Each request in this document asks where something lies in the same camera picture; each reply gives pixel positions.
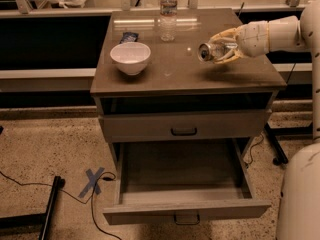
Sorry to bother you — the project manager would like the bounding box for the black floor cable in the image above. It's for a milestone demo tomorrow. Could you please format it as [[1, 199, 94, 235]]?
[[0, 170, 123, 240]]

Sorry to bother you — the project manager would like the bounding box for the black stand leg right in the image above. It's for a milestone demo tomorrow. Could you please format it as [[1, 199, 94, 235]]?
[[264, 124, 288, 166]]

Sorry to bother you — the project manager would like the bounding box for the blue tape cross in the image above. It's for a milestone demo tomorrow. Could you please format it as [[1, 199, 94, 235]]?
[[78, 167, 104, 198]]

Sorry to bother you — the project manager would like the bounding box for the open lower drawer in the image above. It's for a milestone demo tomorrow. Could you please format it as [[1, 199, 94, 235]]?
[[104, 139, 271, 225]]

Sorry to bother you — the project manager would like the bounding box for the black stand leg left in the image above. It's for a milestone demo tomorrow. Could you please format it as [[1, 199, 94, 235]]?
[[0, 176, 65, 240]]

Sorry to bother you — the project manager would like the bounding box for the blue snack packet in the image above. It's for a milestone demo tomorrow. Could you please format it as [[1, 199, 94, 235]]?
[[120, 32, 139, 43]]

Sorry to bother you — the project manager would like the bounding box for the closed upper drawer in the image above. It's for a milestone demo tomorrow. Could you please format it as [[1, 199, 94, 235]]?
[[99, 109, 271, 143]]

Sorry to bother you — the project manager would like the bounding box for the silver redbull can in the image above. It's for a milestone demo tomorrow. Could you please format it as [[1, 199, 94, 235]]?
[[198, 41, 238, 64]]

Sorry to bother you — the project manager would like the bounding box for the clear plastic water bottle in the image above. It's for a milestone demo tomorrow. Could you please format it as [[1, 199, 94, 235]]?
[[160, 0, 178, 42]]

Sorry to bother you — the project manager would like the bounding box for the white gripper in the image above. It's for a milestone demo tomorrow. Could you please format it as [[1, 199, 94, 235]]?
[[209, 21, 269, 64]]

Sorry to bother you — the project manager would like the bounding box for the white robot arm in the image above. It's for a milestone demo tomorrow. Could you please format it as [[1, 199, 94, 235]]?
[[206, 0, 320, 240]]

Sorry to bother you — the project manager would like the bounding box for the black stand leg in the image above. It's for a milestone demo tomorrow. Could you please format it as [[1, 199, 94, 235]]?
[[264, 124, 288, 166], [0, 176, 65, 240]]

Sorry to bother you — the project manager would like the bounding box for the white bowl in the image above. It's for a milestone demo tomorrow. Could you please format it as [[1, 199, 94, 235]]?
[[110, 42, 151, 75]]

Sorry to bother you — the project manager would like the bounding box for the grey drawer cabinet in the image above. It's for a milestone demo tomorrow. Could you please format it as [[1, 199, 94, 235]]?
[[89, 8, 288, 226]]

